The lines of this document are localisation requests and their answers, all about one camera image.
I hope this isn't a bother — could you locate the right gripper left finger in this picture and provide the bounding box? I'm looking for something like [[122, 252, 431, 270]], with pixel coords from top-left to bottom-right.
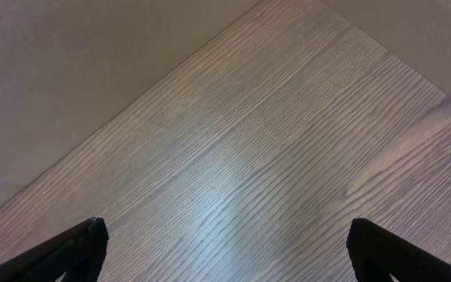
[[0, 217, 109, 282]]

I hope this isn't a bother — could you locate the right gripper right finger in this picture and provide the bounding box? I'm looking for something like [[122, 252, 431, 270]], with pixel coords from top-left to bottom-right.
[[346, 218, 451, 282]]

